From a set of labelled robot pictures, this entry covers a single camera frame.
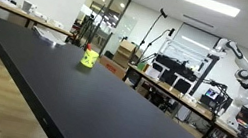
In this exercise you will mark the small lit monitor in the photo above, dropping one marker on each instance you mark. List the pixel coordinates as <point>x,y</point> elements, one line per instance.
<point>212,93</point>

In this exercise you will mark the rectangular ceiling light panel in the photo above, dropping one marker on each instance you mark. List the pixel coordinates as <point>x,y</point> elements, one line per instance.
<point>209,4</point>

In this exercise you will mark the yellow printed mug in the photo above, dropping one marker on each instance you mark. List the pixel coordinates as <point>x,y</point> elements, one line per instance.
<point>89,59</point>

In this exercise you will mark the silver metal mounting plate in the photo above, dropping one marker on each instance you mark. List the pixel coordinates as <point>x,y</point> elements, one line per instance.
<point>48,36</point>

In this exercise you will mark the black camera tripod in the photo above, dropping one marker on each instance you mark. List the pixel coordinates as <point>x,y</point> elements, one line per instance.
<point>91,28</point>

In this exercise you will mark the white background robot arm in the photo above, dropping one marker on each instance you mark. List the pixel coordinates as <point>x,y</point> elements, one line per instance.
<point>243,74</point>

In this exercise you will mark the black microphone stand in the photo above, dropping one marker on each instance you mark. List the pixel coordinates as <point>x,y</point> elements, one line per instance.
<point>152,28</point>

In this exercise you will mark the cardboard box with red label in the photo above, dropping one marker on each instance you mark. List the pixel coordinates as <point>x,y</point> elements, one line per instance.
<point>112,67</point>

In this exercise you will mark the black equipment on rack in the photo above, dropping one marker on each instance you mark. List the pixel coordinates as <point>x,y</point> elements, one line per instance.
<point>175,67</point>

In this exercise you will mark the wooden side table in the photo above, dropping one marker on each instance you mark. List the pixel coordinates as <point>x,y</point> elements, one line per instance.
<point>12,10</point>

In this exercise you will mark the long wooden desk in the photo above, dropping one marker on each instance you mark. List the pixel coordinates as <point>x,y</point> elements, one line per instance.
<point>177,95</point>

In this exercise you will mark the stacked brown cardboard boxes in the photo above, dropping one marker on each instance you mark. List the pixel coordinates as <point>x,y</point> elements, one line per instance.
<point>126,53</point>

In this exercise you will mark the white metal rack frame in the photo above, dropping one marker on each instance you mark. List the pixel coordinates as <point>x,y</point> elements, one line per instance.
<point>184,50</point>

